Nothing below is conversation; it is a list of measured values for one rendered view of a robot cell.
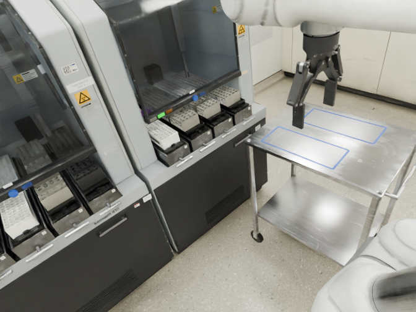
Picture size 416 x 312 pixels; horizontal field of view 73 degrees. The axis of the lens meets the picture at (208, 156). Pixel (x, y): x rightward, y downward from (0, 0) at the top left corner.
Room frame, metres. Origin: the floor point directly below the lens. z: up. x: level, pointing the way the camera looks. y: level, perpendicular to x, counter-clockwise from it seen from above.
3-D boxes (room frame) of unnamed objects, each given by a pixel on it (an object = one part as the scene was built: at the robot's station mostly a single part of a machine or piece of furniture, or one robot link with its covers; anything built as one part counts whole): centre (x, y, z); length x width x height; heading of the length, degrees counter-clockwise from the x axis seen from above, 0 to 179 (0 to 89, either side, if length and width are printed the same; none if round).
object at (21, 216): (0.89, 0.84, 0.83); 0.30 x 0.10 x 0.06; 32
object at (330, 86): (0.65, -0.35, 1.22); 0.03 x 0.01 x 0.07; 32
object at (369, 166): (0.96, -0.55, 0.41); 0.67 x 0.46 x 0.82; 38
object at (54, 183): (0.95, 0.69, 0.85); 0.12 x 0.02 x 0.06; 122
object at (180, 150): (1.39, 0.31, 0.78); 0.73 x 0.14 x 0.09; 32
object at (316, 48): (0.61, -0.30, 1.36); 0.08 x 0.07 x 0.09; 122
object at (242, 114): (1.63, -0.07, 0.78); 0.73 x 0.14 x 0.09; 32
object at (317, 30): (0.61, -0.30, 1.43); 0.09 x 0.09 x 0.06
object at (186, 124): (1.27, 0.06, 0.85); 0.12 x 0.02 x 0.06; 123
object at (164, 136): (1.27, 0.24, 0.83); 0.30 x 0.10 x 0.06; 32
